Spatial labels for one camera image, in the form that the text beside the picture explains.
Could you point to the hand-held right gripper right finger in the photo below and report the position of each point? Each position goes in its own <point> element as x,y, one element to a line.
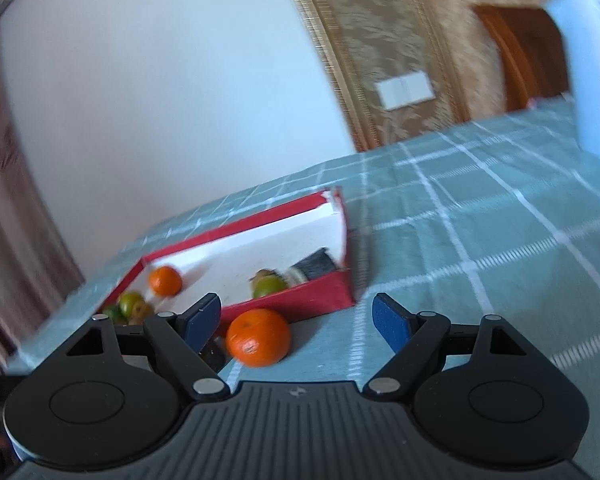
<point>391,320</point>

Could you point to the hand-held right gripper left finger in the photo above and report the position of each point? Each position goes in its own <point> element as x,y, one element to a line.
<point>200,322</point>

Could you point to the small orange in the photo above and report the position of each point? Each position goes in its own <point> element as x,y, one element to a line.
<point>165,280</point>

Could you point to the large orange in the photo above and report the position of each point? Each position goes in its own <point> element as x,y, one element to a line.
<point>257,336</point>

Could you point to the small green lime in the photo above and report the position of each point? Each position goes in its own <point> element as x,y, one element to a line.
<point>129,302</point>

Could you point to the red cardboard box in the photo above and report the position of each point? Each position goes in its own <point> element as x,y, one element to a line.
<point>320,292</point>

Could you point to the green tomato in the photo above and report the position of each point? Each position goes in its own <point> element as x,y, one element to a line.
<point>271,287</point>

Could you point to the green cucumber chunk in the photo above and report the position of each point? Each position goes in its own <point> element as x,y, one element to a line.
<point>111,314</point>

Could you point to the dark cucumber piece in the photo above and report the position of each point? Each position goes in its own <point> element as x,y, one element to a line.
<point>320,262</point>

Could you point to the green checked tablecloth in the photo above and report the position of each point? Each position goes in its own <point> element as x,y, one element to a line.
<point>480,260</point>

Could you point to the patterned curtain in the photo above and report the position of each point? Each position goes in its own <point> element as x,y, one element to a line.
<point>15,235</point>

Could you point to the pink cloth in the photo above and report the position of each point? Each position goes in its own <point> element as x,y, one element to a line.
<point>533,103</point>

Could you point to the wooden chair back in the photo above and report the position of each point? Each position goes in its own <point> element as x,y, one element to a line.
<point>525,55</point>

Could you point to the white electric kettle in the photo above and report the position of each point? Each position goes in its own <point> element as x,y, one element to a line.
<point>595,70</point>

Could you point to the white wall switch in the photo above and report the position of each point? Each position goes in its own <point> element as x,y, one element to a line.
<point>406,91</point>

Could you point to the gold wall moulding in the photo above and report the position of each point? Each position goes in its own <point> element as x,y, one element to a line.
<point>330,60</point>

